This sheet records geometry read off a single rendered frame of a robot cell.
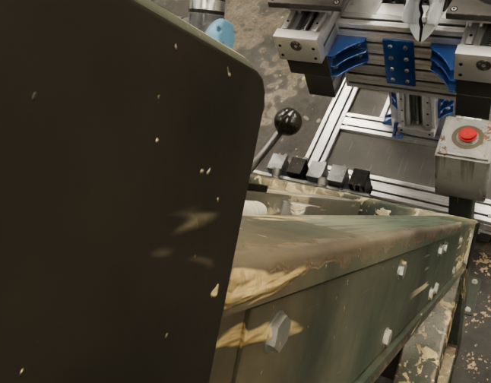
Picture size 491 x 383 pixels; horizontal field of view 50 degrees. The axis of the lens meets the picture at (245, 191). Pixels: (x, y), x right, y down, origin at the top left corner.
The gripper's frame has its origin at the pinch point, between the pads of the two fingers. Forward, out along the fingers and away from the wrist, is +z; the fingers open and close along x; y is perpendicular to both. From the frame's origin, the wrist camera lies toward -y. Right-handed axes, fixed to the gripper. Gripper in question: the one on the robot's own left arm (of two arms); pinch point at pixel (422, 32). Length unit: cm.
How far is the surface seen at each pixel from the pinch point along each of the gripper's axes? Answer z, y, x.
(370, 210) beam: 45.2, -13.6, -10.2
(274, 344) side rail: -10, 76, 15
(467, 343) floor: 121, -60, 13
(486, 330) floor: 118, -67, 18
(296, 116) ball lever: 4.3, 29.3, -7.6
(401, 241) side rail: -2, 58, 15
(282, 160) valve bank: 49, -33, -44
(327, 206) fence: 32.7, 6.9, -12.2
